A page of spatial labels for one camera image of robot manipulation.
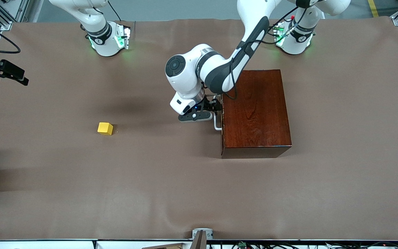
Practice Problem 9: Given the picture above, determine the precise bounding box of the yellow cube block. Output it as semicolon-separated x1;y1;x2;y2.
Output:
97;122;114;136

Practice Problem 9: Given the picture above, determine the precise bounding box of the dark brown wooden cabinet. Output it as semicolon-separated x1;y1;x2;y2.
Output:
221;69;293;159

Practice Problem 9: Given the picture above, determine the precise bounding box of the brown table cover sheet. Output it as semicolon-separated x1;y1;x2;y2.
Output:
0;16;398;241

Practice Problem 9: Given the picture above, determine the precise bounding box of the brown cardboard piece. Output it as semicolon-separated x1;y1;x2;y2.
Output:
141;243;186;249

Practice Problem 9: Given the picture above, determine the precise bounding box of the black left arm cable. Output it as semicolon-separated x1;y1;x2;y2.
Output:
228;0;324;101

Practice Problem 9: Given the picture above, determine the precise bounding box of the black base power cable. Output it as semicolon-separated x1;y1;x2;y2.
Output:
107;2;122;22

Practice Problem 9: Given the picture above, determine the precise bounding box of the grey metal bracket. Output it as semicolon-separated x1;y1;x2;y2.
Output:
192;228;214;241

